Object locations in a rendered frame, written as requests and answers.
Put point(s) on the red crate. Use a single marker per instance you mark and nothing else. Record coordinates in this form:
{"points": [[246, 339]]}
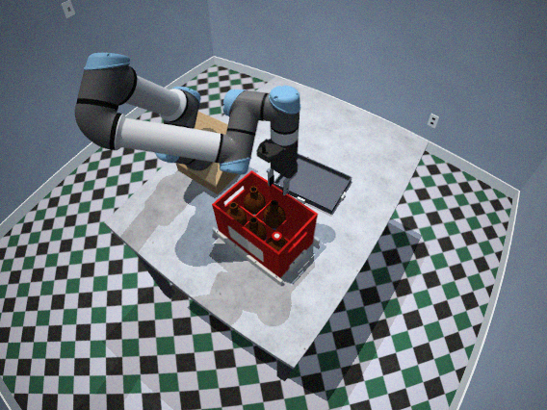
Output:
{"points": [[299, 221]]}

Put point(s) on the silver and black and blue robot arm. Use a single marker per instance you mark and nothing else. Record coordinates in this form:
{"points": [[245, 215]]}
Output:
{"points": [[108, 79]]}

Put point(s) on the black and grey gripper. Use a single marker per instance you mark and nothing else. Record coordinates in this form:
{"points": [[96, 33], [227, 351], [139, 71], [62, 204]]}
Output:
{"points": [[273, 149]]}

